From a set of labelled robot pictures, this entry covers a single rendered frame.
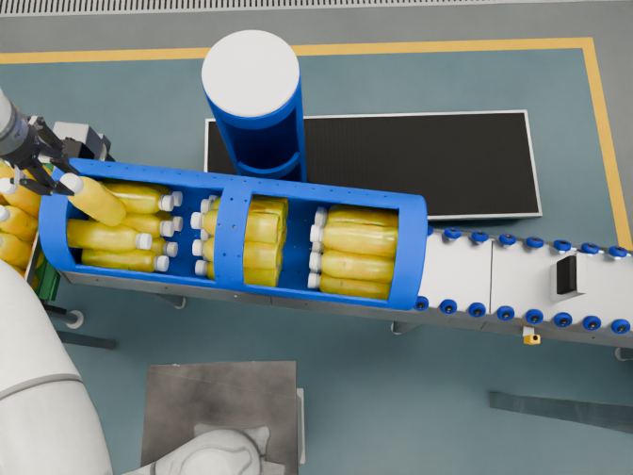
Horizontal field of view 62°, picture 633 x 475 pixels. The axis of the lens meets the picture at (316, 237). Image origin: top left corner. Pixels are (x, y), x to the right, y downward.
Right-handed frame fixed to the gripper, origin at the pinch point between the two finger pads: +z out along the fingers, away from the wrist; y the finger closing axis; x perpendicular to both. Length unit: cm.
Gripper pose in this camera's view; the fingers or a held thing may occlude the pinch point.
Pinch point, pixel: (62, 177)
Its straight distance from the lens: 117.4
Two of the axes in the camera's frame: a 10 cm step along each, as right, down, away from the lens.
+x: -9.9, -1.1, 0.3
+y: 1.2, -9.6, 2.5
